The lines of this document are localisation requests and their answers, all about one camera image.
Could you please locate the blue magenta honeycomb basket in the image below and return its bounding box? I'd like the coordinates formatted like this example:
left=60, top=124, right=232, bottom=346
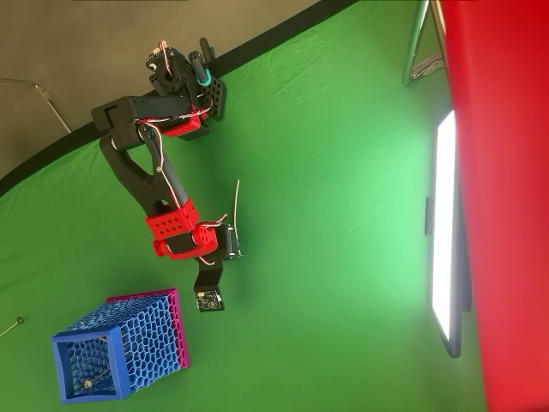
left=50, top=287, right=190, bottom=405

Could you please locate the green table cloth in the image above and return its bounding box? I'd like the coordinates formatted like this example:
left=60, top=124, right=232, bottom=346
left=0, top=0, right=488, bottom=412

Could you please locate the black teal table clamp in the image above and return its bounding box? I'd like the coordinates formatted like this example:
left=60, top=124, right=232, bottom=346
left=188, top=37, right=218, bottom=87

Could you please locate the black monitor on stand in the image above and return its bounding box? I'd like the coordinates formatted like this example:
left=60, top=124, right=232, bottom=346
left=424, top=109, right=473, bottom=360

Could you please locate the chrome tube stand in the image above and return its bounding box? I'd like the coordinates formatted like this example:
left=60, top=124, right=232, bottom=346
left=401, top=0, right=449, bottom=87

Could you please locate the large red smooth object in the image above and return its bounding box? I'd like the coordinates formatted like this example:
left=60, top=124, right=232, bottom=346
left=437, top=0, right=549, bottom=412

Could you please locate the white red servo cable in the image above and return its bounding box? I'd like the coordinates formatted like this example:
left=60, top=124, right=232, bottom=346
left=195, top=213, right=229, bottom=267
left=157, top=40, right=172, bottom=75
left=136, top=118, right=190, bottom=207

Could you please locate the black gripper camera mount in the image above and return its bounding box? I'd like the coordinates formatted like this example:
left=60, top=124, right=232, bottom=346
left=192, top=257, right=226, bottom=314

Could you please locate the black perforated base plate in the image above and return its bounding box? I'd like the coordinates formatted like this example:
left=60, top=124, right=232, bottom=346
left=201, top=75, right=227, bottom=122

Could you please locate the thin metal rod frame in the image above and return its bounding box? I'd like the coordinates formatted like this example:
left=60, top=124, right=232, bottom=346
left=0, top=77, right=73, bottom=135

